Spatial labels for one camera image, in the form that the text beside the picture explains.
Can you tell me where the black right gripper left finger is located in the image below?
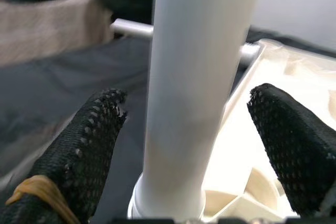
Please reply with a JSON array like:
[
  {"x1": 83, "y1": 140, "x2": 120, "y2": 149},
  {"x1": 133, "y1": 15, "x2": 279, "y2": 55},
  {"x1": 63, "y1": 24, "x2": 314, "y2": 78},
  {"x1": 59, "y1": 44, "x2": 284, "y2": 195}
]
[{"x1": 0, "y1": 89, "x2": 128, "y2": 224}]

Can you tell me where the white plastic table top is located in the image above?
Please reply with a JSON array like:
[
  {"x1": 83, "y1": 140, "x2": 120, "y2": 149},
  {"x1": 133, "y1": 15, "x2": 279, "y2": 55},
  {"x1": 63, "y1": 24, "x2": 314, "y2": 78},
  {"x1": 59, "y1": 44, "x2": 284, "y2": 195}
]
[{"x1": 204, "y1": 38, "x2": 336, "y2": 221}]

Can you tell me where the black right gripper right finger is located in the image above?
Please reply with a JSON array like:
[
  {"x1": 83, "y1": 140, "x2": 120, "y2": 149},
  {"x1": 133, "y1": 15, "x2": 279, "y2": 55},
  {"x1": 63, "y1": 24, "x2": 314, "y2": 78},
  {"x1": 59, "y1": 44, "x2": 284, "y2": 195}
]
[{"x1": 247, "y1": 83, "x2": 336, "y2": 214}]

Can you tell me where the black tablecloth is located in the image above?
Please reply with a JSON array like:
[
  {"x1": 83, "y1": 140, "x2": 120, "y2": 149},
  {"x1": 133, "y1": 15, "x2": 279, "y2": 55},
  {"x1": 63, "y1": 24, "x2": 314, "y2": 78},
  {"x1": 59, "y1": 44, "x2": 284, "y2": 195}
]
[{"x1": 0, "y1": 26, "x2": 336, "y2": 224}]

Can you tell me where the beige checked fabric cover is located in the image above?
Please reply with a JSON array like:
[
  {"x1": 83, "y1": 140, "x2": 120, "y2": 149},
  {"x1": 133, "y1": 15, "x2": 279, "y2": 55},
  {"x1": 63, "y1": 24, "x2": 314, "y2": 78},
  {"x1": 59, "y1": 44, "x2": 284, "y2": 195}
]
[{"x1": 0, "y1": 0, "x2": 114, "y2": 68}]

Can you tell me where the white plastic table leg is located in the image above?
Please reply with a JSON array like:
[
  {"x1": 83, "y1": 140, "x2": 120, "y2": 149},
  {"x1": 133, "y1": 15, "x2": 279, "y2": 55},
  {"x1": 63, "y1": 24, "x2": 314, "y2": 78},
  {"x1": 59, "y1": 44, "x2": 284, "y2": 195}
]
[
  {"x1": 127, "y1": 0, "x2": 266, "y2": 221},
  {"x1": 110, "y1": 18, "x2": 261, "y2": 64}
]

